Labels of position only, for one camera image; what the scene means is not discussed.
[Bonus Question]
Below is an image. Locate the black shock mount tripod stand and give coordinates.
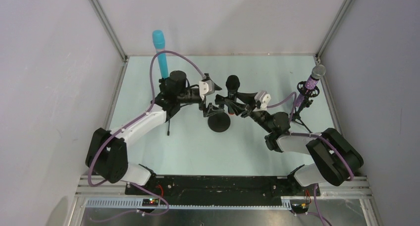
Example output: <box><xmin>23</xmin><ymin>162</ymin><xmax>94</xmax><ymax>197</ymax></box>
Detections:
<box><xmin>288</xmin><ymin>81</ymin><xmax>320</xmax><ymax>135</ymax></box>

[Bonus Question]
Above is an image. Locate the black round base stand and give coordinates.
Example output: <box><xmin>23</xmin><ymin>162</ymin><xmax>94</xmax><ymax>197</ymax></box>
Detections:
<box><xmin>208</xmin><ymin>94</ymin><xmax>231</xmax><ymax>133</ymax></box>

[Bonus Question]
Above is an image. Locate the black tripod clip stand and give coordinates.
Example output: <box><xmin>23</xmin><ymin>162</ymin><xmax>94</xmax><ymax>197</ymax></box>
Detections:
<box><xmin>158</xmin><ymin>77</ymin><xmax>174</xmax><ymax>136</ymax></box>

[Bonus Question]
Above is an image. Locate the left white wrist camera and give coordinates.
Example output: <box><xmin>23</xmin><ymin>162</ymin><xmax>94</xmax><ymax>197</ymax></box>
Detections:
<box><xmin>199</xmin><ymin>79</ymin><xmax>215</xmax><ymax>99</ymax></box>

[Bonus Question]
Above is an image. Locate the black orange-tipped microphone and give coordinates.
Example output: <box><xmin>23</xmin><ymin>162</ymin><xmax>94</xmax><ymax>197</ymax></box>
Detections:
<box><xmin>225</xmin><ymin>75</ymin><xmax>240</xmax><ymax>103</ymax></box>

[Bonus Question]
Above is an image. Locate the teal blue microphone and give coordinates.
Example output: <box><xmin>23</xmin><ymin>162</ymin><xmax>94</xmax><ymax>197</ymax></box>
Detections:
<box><xmin>152</xmin><ymin>30</ymin><xmax>169</xmax><ymax>80</ymax></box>

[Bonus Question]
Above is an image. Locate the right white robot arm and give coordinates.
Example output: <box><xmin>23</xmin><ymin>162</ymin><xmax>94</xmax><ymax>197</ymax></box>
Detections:
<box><xmin>215</xmin><ymin>93</ymin><xmax>364</xmax><ymax>186</ymax></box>

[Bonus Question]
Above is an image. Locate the purple glitter microphone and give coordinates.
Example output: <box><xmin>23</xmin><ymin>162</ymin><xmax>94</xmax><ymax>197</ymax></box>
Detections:
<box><xmin>295</xmin><ymin>64</ymin><xmax>326</xmax><ymax>107</ymax></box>

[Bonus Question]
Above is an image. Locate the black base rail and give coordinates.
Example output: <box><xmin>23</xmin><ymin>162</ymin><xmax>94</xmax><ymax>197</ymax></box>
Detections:
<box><xmin>144</xmin><ymin>175</ymin><xmax>320</xmax><ymax>206</ymax></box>

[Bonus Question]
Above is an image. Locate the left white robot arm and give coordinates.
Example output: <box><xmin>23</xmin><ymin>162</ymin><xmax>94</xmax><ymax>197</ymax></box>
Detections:
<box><xmin>85</xmin><ymin>70</ymin><xmax>223</xmax><ymax>186</ymax></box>

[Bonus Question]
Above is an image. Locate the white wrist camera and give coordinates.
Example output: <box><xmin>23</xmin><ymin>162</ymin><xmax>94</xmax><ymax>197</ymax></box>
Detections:
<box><xmin>199</xmin><ymin>79</ymin><xmax>215</xmax><ymax>99</ymax></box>
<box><xmin>254</xmin><ymin>90</ymin><xmax>271</xmax><ymax>111</ymax></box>

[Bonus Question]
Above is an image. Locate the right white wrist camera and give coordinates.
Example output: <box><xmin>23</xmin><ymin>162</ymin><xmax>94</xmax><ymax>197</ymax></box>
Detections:
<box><xmin>254</xmin><ymin>90</ymin><xmax>271</xmax><ymax>111</ymax></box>

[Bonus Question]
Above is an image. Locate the white toothed cable duct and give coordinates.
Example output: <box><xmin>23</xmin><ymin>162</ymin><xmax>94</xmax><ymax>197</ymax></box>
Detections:
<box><xmin>85</xmin><ymin>197</ymin><xmax>292</xmax><ymax>210</ymax></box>

